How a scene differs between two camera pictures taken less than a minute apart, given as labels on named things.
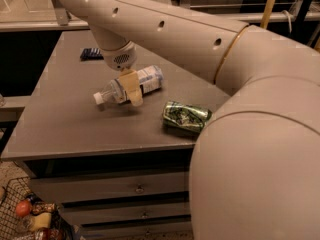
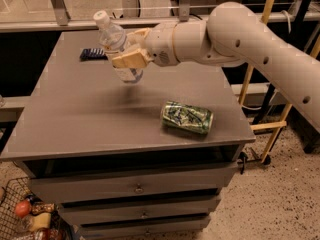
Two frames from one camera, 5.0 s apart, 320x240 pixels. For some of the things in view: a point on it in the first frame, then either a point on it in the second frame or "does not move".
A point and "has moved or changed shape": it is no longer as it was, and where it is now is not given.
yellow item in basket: x=41 y=221 does not move
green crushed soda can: x=183 y=117 does not move
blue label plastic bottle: x=150 y=79 has moved or changed shape
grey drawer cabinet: x=116 y=171 does not move
